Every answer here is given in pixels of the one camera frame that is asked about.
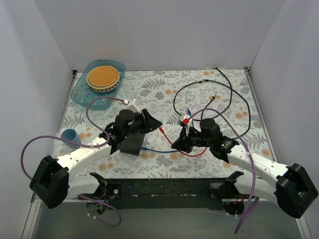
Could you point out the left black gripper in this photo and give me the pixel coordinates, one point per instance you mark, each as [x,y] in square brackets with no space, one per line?
[145,121]

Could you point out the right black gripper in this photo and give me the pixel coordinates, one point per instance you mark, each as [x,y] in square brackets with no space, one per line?
[188,140]

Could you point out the black network switch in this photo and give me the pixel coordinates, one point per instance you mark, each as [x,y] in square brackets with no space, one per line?
[133,144]

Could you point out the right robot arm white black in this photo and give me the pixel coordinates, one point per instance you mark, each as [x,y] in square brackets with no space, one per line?
[290,187]

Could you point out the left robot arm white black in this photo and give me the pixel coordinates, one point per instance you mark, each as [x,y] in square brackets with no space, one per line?
[54,179]

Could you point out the floral patterned table mat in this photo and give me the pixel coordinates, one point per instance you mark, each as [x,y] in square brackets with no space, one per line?
[166,95]

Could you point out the woven orange round basket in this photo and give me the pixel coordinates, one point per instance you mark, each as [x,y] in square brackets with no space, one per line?
[103,79]

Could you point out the blue transparent plastic tray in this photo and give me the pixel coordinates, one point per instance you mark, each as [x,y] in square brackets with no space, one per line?
[83,95]

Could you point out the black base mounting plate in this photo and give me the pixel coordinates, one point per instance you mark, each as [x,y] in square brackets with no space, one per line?
[173,193]

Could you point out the small blue plastic cup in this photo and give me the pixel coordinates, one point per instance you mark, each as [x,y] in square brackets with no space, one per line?
[72,138]

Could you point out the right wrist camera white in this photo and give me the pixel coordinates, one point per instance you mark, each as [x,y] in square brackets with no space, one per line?
[186,122]

